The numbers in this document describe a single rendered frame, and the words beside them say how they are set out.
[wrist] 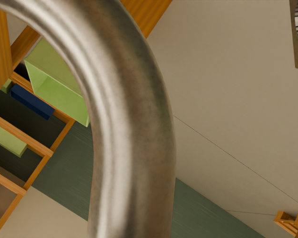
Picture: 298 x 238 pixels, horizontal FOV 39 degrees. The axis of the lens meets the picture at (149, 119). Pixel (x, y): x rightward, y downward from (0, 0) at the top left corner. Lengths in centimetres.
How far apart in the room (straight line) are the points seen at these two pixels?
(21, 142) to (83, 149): 103
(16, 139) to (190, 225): 288
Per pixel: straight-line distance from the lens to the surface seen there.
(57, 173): 611
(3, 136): 559
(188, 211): 654
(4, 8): 17
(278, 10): 218
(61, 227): 613
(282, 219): 515
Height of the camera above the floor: 133
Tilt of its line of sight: 17 degrees down
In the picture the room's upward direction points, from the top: 148 degrees counter-clockwise
